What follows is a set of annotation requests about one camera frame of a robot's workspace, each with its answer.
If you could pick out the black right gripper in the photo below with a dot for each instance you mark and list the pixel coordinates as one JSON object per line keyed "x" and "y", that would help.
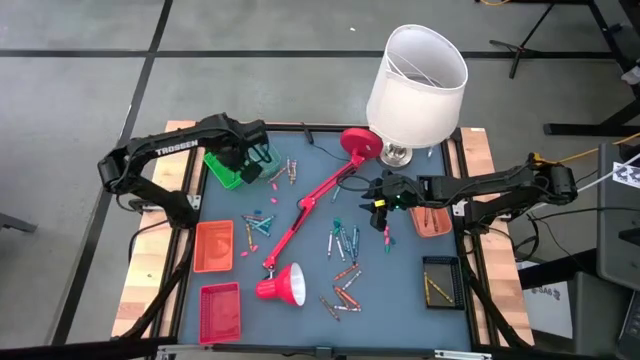
{"x": 400, "y": 190}

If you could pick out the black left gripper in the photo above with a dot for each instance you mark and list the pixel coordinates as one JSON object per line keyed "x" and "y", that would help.
{"x": 247, "y": 140}

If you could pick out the teal crayon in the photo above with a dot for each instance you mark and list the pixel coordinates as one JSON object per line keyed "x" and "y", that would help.
{"x": 262, "y": 221}
{"x": 351, "y": 248}
{"x": 261, "y": 229}
{"x": 336, "y": 194}

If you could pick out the brown crayon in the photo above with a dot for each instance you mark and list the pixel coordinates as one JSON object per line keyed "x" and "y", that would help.
{"x": 340, "y": 296}
{"x": 252, "y": 218}
{"x": 329, "y": 308}

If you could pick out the yellow crayon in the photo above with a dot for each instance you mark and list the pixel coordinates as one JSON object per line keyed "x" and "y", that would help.
{"x": 440, "y": 290}
{"x": 248, "y": 235}
{"x": 426, "y": 289}

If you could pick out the grey tan crayon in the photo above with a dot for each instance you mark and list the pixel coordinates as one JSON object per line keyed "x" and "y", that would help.
{"x": 352, "y": 280}

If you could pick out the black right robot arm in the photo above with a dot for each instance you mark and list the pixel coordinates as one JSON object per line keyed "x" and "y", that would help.
{"x": 500, "y": 187}

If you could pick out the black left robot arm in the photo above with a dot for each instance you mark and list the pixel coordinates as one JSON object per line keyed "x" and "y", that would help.
{"x": 135, "y": 152}

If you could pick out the teal plastic basket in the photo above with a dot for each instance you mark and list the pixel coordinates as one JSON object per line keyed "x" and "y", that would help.
{"x": 272, "y": 160}

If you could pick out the green plastic basket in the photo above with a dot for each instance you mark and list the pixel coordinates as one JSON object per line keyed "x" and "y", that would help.
{"x": 222, "y": 175}

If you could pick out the blue crayon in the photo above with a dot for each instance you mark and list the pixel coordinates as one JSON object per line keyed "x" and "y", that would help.
{"x": 345, "y": 238}
{"x": 356, "y": 237}

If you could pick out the orange cardboard tray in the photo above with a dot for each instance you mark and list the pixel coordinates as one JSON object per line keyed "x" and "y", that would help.
{"x": 442, "y": 227}

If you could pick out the orange plastic basket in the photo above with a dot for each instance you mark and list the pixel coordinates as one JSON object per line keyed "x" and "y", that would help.
{"x": 212, "y": 247}

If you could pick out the black plastic basket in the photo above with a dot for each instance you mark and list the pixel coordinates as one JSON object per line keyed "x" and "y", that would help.
{"x": 447, "y": 270}

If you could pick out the white crayon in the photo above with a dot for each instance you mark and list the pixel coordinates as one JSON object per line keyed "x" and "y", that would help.
{"x": 347, "y": 308}

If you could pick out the red desk lamp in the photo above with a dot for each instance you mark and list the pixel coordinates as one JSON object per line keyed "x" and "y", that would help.
{"x": 285, "y": 286}

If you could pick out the white shade silver table lamp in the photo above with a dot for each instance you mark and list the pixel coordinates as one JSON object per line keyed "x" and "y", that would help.
{"x": 415, "y": 100}

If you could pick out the wooden side board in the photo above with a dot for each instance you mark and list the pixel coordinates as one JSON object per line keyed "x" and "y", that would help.
{"x": 150, "y": 250}
{"x": 505, "y": 270}

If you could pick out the red plastic basket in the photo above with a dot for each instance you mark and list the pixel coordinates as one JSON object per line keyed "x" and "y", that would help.
{"x": 220, "y": 312}

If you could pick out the light grey box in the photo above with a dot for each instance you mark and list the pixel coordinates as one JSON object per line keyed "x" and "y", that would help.
{"x": 545, "y": 310}

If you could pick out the black tripod stand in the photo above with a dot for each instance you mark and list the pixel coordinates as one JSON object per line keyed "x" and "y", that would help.
{"x": 520, "y": 48}

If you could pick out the black chair base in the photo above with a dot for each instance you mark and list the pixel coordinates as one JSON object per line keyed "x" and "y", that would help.
{"x": 17, "y": 224}

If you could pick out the grey cabinet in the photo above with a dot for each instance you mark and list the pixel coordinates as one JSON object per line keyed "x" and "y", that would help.
{"x": 617, "y": 240}

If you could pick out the dark grey box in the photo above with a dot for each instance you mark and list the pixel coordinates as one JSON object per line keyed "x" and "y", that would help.
{"x": 600, "y": 315}

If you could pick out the black beam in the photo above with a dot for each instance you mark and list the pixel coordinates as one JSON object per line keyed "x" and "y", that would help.
{"x": 75, "y": 350}

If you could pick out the black white marker tag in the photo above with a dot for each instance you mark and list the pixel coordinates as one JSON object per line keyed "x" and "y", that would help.
{"x": 627, "y": 175}

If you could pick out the dark laptop keyboard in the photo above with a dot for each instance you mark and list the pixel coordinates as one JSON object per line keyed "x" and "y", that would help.
{"x": 631, "y": 330}

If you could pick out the person's foot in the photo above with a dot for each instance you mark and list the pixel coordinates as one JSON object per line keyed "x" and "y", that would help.
{"x": 631, "y": 74}

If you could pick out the silver metal bracket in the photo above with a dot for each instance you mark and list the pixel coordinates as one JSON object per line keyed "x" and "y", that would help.
{"x": 462, "y": 355}

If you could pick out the black desk leg frame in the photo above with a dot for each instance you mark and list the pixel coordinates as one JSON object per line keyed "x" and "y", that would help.
{"x": 575, "y": 129}

